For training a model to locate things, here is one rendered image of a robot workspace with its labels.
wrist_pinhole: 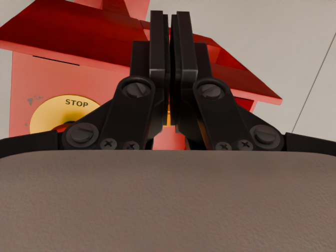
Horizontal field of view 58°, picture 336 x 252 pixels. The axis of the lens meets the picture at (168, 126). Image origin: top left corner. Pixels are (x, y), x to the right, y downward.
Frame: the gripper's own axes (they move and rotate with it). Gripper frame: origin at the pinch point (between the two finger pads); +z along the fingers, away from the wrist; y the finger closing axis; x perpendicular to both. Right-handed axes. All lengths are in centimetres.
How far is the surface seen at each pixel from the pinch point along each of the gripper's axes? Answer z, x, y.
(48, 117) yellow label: 8.4, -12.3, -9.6
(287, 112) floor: 77, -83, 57
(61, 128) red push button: 6.3, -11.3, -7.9
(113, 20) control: 18.5, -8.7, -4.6
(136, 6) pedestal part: 72, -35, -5
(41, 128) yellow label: 7.9, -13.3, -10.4
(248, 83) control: 8.3, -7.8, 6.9
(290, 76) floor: 82, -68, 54
